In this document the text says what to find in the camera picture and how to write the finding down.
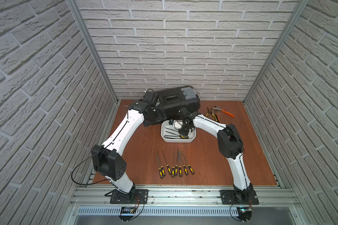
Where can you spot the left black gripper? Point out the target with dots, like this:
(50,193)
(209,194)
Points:
(157,115)

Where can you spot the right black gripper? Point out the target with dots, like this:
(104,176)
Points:
(185,133)

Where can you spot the file tool twelfth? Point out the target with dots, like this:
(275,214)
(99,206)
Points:
(175,138)

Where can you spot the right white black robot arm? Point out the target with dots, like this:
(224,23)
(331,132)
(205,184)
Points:
(230,146)

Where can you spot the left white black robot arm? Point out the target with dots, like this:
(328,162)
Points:
(107,158)

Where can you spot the white plastic storage box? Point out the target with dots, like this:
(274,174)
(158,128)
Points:
(192,134)

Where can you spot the black plastic toolbox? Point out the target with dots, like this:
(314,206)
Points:
(170,101)

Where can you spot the left control circuit board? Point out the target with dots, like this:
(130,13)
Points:
(127,213)

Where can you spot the control circuit board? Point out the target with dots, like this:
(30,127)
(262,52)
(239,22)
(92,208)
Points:
(244,214)
(127,213)

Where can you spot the right control circuit board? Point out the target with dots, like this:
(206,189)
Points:
(244,214)

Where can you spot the yellow handled pliers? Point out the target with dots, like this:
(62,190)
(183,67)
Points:
(213,115)

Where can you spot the orange handled pliers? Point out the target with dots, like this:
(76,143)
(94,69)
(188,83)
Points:
(217,109)

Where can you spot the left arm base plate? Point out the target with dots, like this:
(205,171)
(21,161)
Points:
(135,196)

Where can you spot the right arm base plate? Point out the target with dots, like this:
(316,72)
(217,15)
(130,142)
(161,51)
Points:
(229,197)

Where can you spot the aluminium front rail frame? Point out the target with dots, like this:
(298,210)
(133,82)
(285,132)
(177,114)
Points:
(202,196)

